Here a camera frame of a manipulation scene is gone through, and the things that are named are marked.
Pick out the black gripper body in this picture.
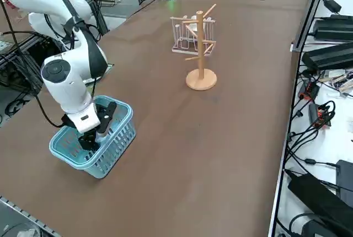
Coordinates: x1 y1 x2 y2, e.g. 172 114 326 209
92 103 109 129

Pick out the light blue plastic basket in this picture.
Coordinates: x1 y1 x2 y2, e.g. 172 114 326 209
49 95 137 180

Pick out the wooden cup tree rack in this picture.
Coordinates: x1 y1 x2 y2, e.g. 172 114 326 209
184 3 218 91

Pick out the white cup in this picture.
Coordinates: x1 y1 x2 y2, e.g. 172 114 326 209
185 21 207 36

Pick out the small black orange device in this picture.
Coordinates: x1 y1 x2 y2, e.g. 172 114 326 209
298 80 321 101

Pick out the black device with red parts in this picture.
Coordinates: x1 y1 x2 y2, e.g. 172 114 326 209
308 103 336 130

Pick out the large black box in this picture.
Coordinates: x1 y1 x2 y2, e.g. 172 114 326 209
287 170 353 237

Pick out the black finned power supply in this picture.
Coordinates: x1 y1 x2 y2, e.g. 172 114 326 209
301 42 353 72

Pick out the small black power adaptor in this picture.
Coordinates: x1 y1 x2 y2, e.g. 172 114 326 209
322 0 343 13

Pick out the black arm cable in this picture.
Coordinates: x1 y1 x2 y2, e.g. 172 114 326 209
0 0 66 128

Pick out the aluminium table edge rail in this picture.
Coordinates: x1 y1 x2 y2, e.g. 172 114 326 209
0 193 61 237

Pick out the white wire cup rack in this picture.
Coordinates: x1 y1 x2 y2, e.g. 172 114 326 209
169 15 217 56

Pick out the aluminium camera post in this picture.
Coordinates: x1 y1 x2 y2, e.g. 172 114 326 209
291 0 332 53

